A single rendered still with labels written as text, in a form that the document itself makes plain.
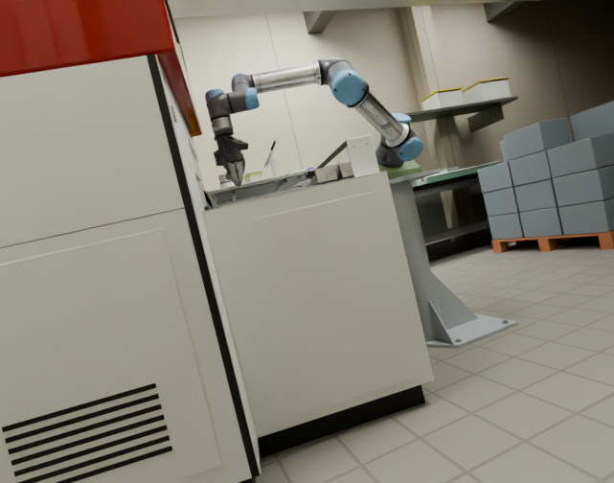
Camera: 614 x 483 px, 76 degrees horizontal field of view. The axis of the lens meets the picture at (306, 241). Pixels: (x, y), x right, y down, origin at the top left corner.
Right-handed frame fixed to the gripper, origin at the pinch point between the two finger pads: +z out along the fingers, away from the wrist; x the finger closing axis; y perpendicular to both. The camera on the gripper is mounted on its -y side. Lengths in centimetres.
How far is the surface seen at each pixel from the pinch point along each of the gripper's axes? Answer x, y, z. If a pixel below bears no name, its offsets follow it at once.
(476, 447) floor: -14, -65, 92
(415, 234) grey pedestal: -81, -13, 38
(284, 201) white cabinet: 1.1, -25.6, 12.3
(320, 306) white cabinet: -2, -28, 48
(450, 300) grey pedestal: -99, -12, 76
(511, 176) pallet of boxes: -301, 27, 21
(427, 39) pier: -438, 151, -187
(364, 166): -29.2, -35.8, 6.0
